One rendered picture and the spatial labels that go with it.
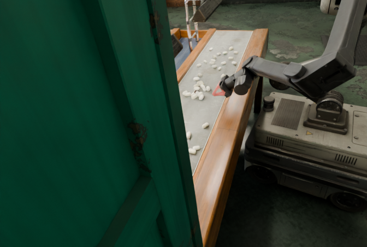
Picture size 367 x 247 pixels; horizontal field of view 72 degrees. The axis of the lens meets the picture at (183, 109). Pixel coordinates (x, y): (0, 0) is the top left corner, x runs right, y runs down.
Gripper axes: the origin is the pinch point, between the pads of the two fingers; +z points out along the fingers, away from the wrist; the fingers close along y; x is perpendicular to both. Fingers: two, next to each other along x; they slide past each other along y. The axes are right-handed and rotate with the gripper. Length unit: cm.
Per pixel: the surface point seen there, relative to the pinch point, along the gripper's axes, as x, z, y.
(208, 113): 5.6, 7.3, 4.0
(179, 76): -12.9, 25.7, -24.5
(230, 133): 12.5, -4.9, 18.6
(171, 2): -85, 217, -449
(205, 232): 14, -6, 62
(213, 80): 1.6, 12.0, -27.3
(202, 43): -14, 26, -74
